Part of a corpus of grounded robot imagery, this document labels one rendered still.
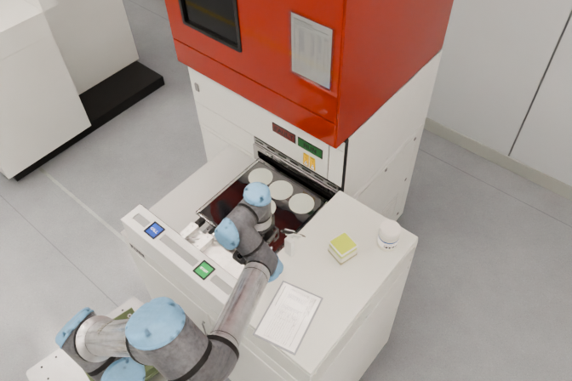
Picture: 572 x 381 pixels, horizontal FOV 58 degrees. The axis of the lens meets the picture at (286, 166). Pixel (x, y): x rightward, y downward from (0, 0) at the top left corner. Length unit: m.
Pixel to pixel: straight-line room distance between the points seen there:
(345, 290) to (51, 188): 2.34
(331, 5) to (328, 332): 0.97
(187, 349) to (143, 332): 0.10
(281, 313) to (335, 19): 0.91
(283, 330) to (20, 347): 1.70
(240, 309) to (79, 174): 2.47
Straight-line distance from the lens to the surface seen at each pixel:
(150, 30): 4.74
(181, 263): 1.84
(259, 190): 1.41
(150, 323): 1.10
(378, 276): 1.78
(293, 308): 1.70
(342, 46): 1.49
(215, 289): 1.77
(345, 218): 1.90
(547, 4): 2.94
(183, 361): 1.12
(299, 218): 1.97
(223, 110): 2.23
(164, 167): 3.46
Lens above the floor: 2.50
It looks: 48 degrees down
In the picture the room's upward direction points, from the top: 2 degrees counter-clockwise
